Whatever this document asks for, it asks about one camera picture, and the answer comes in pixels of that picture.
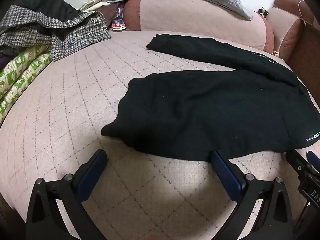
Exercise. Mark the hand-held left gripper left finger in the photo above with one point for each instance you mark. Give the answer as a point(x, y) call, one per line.
point(90, 177)

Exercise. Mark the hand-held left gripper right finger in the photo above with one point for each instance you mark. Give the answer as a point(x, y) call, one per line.
point(225, 172)

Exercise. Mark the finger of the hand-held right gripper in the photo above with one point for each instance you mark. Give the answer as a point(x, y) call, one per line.
point(314, 158)
point(295, 160)

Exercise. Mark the black pants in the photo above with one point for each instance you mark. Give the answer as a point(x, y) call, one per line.
point(200, 110)

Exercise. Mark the pink quilted sofa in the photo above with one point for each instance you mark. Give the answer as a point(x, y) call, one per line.
point(75, 105)

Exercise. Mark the green printed blanket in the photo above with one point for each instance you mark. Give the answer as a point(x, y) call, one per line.
point(22, 72)

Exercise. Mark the houndstooth coat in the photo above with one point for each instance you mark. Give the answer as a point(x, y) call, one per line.
point(75, 35)

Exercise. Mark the dark purple cloth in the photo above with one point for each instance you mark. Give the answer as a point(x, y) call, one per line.
point(5, 61)

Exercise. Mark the small metal trinket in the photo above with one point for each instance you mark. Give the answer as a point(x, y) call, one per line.
point(263, 12)

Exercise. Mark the colourful printed packet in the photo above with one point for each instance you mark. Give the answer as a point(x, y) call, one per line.
point(118, 25)

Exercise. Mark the black garment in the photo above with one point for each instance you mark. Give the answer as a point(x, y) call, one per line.
point(45, 2)

